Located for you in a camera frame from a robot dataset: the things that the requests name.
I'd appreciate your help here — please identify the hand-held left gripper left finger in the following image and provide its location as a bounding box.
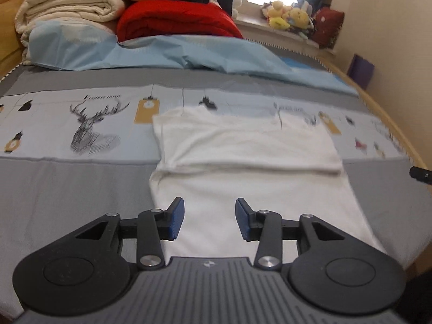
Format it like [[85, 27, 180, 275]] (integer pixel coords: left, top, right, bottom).
[[74, 197, 185, 271]]

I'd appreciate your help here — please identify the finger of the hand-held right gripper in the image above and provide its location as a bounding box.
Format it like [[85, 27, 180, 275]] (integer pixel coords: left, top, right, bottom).
[[409, 166, 432, 187]]

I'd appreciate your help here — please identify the yellow plush toy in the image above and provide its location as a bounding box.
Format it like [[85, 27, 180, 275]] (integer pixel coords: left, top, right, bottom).
[[285, 7, 311, 32], [265, 0, 291, 30]]

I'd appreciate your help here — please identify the purple box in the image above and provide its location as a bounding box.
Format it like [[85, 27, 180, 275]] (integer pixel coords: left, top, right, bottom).
[[347, 54, 375, 90]]

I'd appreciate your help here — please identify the wooden bed side rail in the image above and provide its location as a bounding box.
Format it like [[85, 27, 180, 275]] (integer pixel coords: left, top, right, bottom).
[[332, 64, 432, 277]]

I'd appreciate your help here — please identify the white shirt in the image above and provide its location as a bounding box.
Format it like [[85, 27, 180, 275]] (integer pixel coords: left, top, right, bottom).
[[148, 106, 389, 267]]

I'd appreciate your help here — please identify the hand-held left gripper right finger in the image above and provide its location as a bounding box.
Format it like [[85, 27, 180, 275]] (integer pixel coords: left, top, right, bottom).
[[235, 197, 348, 271]]

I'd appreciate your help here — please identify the folded red blanket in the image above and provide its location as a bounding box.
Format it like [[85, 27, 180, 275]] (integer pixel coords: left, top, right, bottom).
[[116, 1, 244, 43]]

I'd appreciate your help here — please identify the dark red cushion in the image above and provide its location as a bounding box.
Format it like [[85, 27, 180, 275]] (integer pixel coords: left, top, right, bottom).
[[312, 7, 345, 49]]

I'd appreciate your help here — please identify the folded cream blanket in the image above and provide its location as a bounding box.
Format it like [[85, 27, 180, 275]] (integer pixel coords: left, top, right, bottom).
[[14, 0, 127, 66]]

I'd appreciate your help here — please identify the wooden headboard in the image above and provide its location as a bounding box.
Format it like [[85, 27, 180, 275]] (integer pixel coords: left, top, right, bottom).
[[0, 0, 34, 78]]

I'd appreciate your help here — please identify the light blue quilt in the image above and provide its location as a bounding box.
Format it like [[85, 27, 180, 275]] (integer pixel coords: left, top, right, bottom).
[[25, 20, 360, 97]]

